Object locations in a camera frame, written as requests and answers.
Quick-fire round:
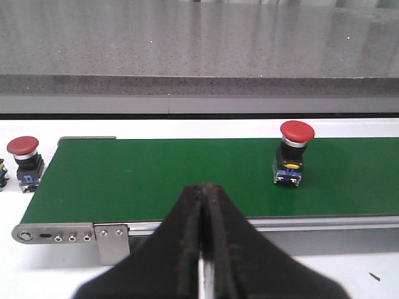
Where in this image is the green conveyor belt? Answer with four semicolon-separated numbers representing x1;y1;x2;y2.
21;137;398;224

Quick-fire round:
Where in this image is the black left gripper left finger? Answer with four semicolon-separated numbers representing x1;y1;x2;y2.
74;185;203;298

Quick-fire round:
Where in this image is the grey stone counter shelf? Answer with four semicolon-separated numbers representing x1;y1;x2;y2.
1;1;398;115

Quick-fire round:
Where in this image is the aluminium conveyor frame rail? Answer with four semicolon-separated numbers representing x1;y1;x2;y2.
12;214;398;264

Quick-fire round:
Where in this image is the small black screw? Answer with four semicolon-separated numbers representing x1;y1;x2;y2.
369;272;381;282

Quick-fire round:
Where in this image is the red mushroom push button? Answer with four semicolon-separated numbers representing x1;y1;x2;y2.
272;120;315;187
7;136;45;193
0;159;9;191

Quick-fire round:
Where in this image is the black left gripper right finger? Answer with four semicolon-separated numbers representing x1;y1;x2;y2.
202;183;348;298

